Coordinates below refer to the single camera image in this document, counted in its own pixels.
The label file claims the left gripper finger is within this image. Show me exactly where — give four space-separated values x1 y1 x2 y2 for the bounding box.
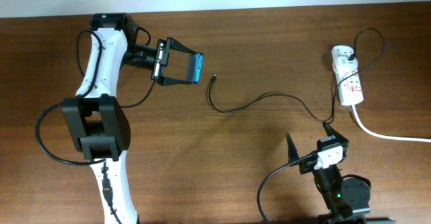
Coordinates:
157 77 191 86
166 37 197 54

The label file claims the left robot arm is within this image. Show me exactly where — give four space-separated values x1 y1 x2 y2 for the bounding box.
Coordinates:
62 13 203 223

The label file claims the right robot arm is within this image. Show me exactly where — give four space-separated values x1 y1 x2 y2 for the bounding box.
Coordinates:
286 122 371 223

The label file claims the white power strip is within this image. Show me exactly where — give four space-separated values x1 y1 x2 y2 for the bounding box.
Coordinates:
331 45 364 106

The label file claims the blue screen smartphone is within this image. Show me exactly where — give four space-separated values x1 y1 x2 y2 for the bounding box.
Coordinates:
186 52 203 84

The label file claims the white USB charger plug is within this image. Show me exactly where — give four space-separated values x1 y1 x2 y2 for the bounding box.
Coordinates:
333 56 358 73

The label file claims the thick white power cord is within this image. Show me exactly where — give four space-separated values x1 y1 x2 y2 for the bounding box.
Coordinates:
350 104 431 143

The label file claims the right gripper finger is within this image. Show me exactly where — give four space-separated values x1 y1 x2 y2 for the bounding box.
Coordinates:
286 133 299 166
323 122 348 143

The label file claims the thin black charging cable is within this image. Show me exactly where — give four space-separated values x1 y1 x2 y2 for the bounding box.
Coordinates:
207 28 386 124

